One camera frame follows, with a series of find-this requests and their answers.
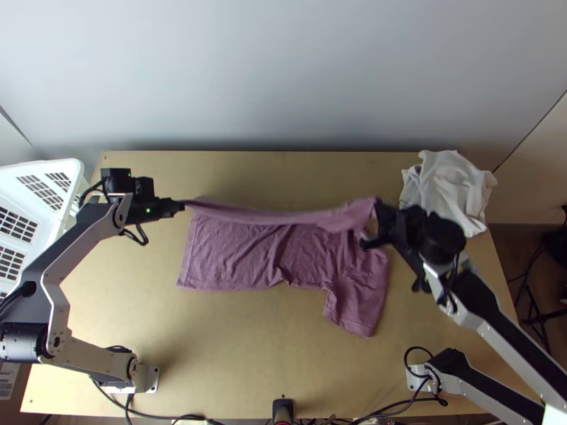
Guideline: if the white laundry basket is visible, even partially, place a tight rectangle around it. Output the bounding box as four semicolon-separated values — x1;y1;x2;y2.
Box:
0;158;86;295

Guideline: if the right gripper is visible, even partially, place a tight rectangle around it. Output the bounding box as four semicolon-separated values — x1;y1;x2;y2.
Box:
359;198;432;266

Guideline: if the white t-shirt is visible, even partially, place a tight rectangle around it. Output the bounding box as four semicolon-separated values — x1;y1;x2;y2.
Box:
398;149;499;239

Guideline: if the black tripod stand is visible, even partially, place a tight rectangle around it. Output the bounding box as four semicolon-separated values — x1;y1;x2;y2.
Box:
519;265;567;333

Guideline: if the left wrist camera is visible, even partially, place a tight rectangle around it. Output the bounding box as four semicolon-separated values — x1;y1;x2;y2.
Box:
133;176;157;200

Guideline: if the black cable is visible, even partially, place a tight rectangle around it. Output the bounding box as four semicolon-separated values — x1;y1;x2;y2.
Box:
118;222;150;247
123;391;209;425
403;346;449;407

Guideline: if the mauve t-shirt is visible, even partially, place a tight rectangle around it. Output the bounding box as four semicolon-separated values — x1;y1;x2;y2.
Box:
176;195;392;339

